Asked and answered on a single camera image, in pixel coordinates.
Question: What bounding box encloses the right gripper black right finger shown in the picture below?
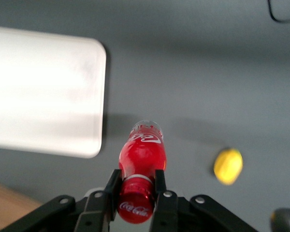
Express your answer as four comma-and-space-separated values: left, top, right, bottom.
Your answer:
148, 169, 179, 232

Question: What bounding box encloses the beige rectangular tray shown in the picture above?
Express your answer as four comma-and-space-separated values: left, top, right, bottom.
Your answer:
0, 25, 107, 160

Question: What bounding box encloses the yellow lemon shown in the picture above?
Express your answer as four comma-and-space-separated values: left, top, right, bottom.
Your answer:
213, 147, 244, 186

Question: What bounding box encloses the red coke bottle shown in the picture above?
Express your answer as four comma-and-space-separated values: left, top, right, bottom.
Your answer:
117, 119, 168, 224

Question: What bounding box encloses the black looped table cable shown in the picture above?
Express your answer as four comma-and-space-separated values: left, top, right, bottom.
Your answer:
267, 0, 290, 23

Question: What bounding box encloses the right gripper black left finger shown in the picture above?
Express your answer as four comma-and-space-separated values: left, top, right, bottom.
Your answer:
73, 169, 123, 232

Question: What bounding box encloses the wooden drawer cabinet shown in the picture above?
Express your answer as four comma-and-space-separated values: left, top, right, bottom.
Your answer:
0, 180, 43, 232

